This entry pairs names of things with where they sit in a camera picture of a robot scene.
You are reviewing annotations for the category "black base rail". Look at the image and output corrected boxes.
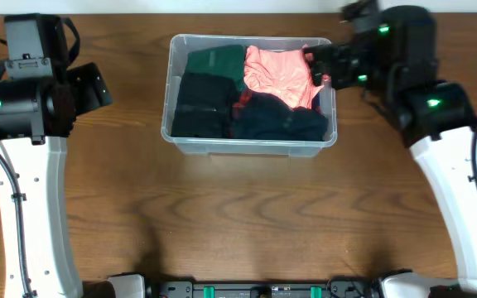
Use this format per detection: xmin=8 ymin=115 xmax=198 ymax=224
xmin=149 ymin=278 xmax=381 ymax=298

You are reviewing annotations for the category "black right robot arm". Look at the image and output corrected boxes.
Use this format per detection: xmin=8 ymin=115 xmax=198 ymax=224
xmin=305 ymin=1 xmax=477 ymax=297

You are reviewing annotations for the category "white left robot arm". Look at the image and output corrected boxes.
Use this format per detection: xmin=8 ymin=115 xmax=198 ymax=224
xmin=0 ymin=13 xmax=112 ymax=297

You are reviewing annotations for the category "red plaid flannel shirt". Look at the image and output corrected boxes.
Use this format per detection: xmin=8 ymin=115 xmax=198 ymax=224
xmin=228 ymin=89 xmax=256 ymax=140

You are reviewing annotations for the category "navy garment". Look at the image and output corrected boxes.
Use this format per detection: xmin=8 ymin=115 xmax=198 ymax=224
xmin=246 ymin=92 xmax=328 ymax=142

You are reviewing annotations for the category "black garment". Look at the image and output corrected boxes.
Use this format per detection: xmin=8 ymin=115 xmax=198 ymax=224
xmin=171 ymin=72 xmax=239 ymax=138

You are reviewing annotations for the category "dark green garment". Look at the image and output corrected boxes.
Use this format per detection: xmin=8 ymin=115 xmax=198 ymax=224
xmin=185 ymin=45 xmax=247 ymax=91

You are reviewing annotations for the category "pink garment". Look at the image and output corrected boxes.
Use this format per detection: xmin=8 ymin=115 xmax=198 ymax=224
xmin=243 ymin=46 xmax=325 ymax=109

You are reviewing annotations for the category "clear plastic storage bin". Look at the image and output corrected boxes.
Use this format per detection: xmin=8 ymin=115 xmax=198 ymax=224
xmin=161 ymin=34 xmax=338 ymax=157

